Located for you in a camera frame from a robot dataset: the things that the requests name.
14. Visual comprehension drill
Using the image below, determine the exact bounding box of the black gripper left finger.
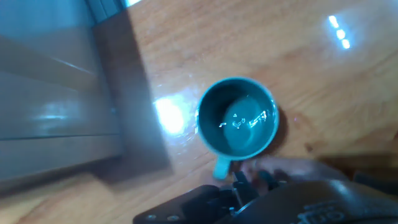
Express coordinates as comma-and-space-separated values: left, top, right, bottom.
132, 184, 241, 224

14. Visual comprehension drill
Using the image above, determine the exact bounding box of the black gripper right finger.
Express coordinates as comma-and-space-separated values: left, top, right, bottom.
231, 170, 280, 206

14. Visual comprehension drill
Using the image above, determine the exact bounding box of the green ceramic mug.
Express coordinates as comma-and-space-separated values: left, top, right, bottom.
195, 76, 280, 181

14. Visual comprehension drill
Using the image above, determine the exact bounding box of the silver microwave oven body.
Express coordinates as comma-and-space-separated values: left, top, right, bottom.
0, 0, 126, 189

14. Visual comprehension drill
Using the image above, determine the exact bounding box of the bare person hand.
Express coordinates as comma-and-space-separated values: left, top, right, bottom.
240, 155, 349, 194

